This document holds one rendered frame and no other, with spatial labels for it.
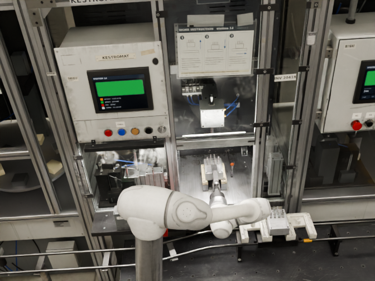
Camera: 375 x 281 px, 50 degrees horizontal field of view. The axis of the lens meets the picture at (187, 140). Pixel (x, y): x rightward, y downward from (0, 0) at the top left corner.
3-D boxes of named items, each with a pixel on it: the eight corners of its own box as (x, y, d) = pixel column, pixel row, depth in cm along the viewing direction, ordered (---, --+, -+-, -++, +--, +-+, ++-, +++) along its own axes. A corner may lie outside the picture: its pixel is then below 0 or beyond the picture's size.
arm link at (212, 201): (228, 202, 193) (226, 193, 198) (209, 203, 193) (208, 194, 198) (228, 215, 199) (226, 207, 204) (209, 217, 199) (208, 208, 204)
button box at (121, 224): (116, 230, 201) (113, 213, 194) (118, 218, 208) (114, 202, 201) (132, 229, 201) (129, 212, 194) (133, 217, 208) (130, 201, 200)
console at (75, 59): (77, 146, 182) (51, 52, 155) (87, 112, 205) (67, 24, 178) (170, 141, 182) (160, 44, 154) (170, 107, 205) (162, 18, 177)
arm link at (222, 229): (211, 219, 200) (237, 213, 198) (214, 245, 188) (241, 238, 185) (205, 205, 194) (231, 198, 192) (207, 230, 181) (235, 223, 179)
